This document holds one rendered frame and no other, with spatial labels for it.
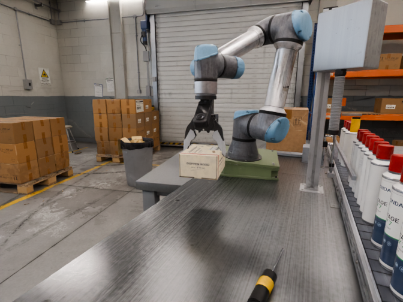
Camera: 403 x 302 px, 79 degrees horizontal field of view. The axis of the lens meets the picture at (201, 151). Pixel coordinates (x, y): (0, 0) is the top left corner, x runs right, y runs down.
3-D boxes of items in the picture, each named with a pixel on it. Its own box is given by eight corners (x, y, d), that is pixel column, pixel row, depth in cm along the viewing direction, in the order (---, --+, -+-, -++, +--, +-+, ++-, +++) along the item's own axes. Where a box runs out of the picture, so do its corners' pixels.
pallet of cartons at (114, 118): (137, 164, 439) (133, 99, 413) (95, 162, 455) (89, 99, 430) (161, 150, 553) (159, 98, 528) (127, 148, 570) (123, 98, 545)
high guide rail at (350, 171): (355, 180, 75) (355, 176, 75) (351, 180, 75) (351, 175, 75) (331, 133, 171) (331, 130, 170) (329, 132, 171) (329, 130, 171)
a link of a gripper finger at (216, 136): (233, 149, 85) (219, 127, 85) (231, 153, 80) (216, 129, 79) (226, 154, 86) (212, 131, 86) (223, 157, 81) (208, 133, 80)
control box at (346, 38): (363, 67, 73) (373, -4, 68) (312, 72, 87) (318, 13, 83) (379, 69, 78) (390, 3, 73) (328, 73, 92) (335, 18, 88)
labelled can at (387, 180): (403, 255, 50) (423, 159, 46) (373, 248, 53) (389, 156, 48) (395, 241, 55) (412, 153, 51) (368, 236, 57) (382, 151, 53)
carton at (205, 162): (217, 180, 75) (217, 156, 73) (179, 177, 78) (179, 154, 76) (225, 165, 90) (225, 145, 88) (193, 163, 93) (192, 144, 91)
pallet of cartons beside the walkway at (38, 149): (74, 174, 380) (67, 117, 361) (26, 195, 301) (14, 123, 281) (11, 169, 406) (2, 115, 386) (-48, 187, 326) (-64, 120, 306)
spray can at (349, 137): (354, 168, 110) (360, 123, 106) (340, 167, 113) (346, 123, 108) (352, 165, 115) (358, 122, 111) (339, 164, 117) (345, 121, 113)
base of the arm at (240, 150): (254, 162, 113) (256, 141, 110) (223, 157, 118) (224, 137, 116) (260, 154, 126) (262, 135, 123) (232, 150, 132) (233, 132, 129)
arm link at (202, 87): (214, 81, 75) (189, 81, 77) (214, 96, 76) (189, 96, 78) (219, 82, 82) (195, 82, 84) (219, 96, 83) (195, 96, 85)
